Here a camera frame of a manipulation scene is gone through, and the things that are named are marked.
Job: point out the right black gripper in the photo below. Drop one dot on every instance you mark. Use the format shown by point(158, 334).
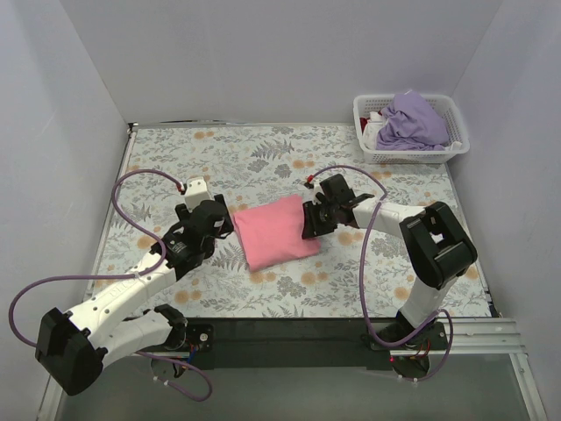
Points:
point(311, 218)

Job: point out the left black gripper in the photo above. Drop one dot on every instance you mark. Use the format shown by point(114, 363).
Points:
point(223, 215)

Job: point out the dark red garment in basket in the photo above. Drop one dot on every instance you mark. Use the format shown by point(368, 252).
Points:
point(363, 123)

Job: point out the aluminium frame rail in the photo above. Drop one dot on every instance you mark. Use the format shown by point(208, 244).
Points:
point(320, 369)

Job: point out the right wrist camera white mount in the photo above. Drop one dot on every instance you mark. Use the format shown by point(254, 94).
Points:
point(313, 186)

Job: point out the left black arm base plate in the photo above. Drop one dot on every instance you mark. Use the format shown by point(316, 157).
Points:
point(188, 338)

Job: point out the white garment in basket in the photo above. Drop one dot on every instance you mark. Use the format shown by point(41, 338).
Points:
point(370, 135)

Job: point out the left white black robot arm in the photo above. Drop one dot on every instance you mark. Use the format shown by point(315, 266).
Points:
point(76, 346)

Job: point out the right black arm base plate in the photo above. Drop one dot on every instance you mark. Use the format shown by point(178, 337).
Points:
point(433, 335)

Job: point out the purple t shirt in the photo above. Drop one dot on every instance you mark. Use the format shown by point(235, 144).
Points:
point(412, 125)

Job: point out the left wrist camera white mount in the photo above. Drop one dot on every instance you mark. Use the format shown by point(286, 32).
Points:
point(194, 191)

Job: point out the pink t shirt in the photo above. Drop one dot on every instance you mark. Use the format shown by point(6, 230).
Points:
point(271, 234)

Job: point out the floral table mat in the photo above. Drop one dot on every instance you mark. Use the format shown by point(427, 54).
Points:
point(255, 165)

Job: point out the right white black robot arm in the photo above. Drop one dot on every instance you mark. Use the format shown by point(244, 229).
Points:
point(439, 249)

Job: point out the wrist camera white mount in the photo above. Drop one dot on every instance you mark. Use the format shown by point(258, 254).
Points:
point(313, 186)
point(194, 191)

